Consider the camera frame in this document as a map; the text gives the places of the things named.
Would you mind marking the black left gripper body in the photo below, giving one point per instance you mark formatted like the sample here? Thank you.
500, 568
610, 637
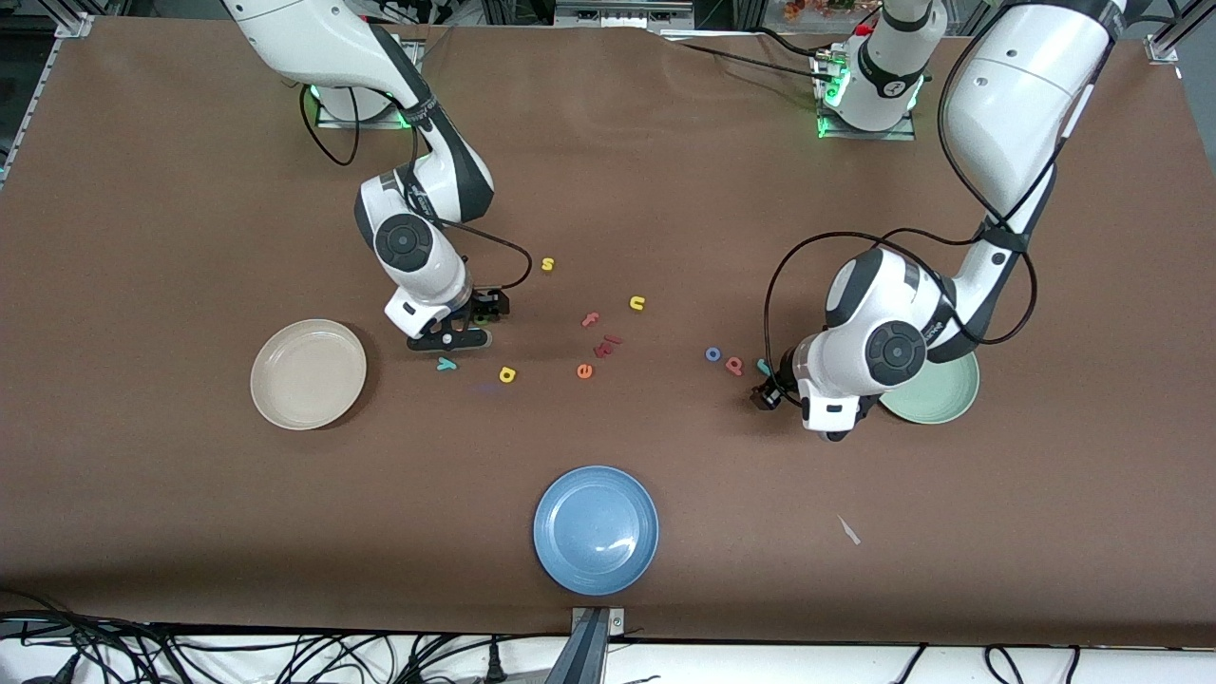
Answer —
785, 366

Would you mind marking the red letter p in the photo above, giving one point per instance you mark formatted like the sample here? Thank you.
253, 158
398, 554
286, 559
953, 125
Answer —
733, 366

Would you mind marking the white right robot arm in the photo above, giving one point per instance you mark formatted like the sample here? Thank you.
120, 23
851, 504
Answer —
418, 256

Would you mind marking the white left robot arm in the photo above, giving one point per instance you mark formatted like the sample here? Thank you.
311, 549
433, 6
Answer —
874, 313

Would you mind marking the brown table cover sheet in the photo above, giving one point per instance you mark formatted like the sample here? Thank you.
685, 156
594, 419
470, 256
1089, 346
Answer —
608, 190

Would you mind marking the white paper scrap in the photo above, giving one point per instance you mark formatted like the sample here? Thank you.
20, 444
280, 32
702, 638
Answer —
848, 530

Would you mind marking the pale green plate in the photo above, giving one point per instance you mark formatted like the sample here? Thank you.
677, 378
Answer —
950, 394

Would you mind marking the beige brown plate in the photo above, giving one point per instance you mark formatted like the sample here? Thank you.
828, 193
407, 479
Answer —
309, 374

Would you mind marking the blue plate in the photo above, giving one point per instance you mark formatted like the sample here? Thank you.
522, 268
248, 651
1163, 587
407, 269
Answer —
596, 530

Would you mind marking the silver equipment box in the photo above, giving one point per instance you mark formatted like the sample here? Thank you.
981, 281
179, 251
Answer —
617, 11

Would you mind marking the black power plug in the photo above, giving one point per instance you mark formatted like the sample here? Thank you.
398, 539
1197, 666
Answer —
495, 665

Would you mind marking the orange patterned object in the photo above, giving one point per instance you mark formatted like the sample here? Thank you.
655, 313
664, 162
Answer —
817, 8

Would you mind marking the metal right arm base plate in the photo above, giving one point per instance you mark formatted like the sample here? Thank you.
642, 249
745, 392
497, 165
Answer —
380, 123

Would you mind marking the silver metal bracket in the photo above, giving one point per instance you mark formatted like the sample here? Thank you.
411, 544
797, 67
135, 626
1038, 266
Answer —
616, 622

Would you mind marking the black camera pole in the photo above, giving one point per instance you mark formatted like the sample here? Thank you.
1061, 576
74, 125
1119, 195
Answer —
581, 655

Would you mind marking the aluminium corner bracket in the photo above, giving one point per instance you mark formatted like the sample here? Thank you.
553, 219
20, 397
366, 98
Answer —
74, 26

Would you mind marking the aluminium frame profile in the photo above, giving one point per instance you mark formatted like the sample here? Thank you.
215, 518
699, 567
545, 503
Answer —
1164, 43

